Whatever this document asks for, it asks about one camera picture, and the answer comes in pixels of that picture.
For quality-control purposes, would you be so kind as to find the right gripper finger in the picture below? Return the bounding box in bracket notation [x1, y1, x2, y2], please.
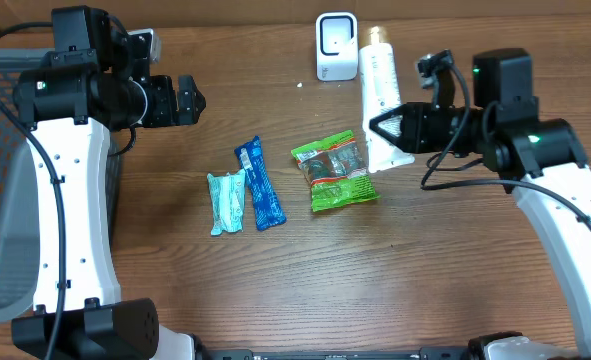
[369, 104, 408, 131]
[374, 127, 410, 153]

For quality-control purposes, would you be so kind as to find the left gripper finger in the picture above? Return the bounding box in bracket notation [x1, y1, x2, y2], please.
[176, 103, 206, 125]
[177, 75, 206, 106]

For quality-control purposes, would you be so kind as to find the white tube gold cap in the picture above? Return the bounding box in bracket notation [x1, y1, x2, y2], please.
[358, 26, 415, 173]

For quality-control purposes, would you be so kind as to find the green snack bag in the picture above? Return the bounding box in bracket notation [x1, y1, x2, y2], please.
[291, 130, 379, 212]

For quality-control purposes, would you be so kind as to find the teal tissue pack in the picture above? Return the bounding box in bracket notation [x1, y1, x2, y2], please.
[207, 169, 246, 236]

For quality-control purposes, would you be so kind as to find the blue snack bar wrapper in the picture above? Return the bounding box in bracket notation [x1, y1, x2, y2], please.
[234, 136, 287, 231]

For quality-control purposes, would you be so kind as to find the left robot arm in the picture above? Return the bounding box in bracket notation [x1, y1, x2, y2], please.
[12, 6, 206, 359]

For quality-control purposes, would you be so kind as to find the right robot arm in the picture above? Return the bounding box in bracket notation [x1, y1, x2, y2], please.
[369, 48, 591, 359]

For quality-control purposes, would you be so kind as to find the grey plastic basket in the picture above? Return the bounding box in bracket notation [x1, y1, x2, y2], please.
[0, 49, 122, 323]

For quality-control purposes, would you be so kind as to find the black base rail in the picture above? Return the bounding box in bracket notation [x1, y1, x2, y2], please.
[189, 332, 562, 360]

